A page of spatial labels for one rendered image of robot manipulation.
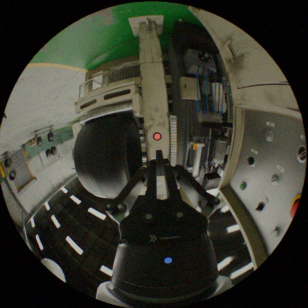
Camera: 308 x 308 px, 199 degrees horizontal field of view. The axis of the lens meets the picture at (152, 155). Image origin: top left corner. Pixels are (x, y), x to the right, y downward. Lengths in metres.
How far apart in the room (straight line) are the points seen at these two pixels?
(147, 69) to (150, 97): 0.18
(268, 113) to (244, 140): 0.14
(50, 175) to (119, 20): 11.99
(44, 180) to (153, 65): 11.99
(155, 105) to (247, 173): 0.50
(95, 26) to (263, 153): 1.28
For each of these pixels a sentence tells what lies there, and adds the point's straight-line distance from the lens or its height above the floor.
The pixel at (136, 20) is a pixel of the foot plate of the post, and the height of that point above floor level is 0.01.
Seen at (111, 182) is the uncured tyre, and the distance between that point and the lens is 0.39.
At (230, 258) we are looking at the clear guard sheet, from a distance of 0.55.
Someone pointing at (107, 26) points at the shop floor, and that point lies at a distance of 1.10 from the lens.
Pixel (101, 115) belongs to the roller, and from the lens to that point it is 0.47.
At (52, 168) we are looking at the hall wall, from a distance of 11.91.
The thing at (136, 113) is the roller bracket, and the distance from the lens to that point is 0.36.
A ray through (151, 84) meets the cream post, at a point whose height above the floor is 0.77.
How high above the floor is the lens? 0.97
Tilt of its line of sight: 23 degrees up
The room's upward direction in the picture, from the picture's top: 176 degrees clockwise
